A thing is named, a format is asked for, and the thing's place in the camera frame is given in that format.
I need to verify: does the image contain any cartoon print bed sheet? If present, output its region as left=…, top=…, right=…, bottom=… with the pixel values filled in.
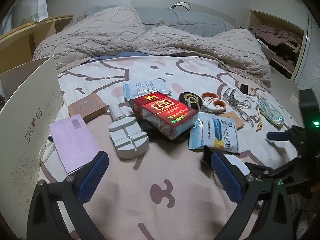
left=37, top=55, right=311, bottom=240

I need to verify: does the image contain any blue white flat sachet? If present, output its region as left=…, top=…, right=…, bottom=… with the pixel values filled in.
left=123, top=80, right=171, bottom=101

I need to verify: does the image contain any wooden square coaster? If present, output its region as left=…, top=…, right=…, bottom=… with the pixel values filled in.
left=219, top=111, right=245, bottom=130

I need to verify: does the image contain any pink booklet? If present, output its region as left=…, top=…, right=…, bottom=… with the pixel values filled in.
left=49, top=114, right=100, bottom=174

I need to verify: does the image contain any red cigarette carton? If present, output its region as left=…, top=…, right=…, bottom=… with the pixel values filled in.
left=129, top=92, right=198, bottom=140

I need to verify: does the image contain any blue floral drawstring pouch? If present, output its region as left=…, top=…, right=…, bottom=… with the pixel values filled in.
left=250, top=88, right=284, bottom=132

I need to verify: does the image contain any white watch repair block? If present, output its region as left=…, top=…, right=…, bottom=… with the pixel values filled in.
left=108, top=117, right=149, bottom=160

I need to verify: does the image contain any white shoe box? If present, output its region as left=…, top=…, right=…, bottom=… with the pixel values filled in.
left=1, top=57, right=63, bottom=239

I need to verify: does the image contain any brown square box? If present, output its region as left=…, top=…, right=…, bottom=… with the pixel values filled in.
left=67, top=94, right=106, bottom=123

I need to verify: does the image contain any blue white medicine pouch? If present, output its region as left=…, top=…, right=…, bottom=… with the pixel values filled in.
left=189, top=113, right=239, bottom=154

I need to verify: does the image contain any beige fluffy blanket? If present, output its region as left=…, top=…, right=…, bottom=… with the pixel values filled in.
left=33, top=6, right=271, bottom=91

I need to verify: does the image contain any grey pillow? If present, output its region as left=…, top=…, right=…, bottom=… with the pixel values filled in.
left=86, top=4, right=234, bottom=38

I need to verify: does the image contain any black binder clip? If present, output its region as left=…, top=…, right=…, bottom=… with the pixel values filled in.
left=240, top=84, right=248, bottom=95

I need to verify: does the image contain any wooden bedside shelf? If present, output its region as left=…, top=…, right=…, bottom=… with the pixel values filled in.
left=0, top=15, right=73, bottom=74

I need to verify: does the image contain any wooden wardrobe with clothes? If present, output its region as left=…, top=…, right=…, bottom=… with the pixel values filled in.
left=248, top=11, right=306, bottom=80

